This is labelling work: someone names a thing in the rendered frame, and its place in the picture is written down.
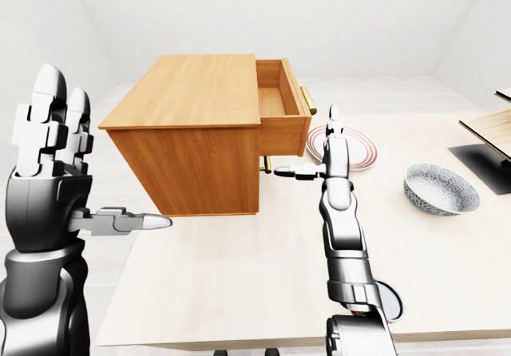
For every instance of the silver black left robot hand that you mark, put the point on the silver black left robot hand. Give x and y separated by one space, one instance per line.
44 208

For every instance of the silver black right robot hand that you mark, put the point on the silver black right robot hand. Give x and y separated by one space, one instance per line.
337 160

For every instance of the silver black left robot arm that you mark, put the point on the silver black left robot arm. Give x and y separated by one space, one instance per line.
36 300

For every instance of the open wooden drawer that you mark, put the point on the open wooden drawer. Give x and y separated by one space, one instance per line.
281 132

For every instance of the wooden cabinet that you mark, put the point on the wooden cabinet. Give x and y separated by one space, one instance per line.
187 132

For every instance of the white plate with red rings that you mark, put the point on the white plate with red rings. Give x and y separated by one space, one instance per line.
361 148

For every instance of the grey patterned bowl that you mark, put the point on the grey patterned bowl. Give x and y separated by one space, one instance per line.
439 190

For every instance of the wooden slat tray black base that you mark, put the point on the wooden slat tray black base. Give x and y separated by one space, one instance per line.
485 160

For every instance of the small dark shape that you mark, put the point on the small dark shape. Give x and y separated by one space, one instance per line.
272 352
220 353

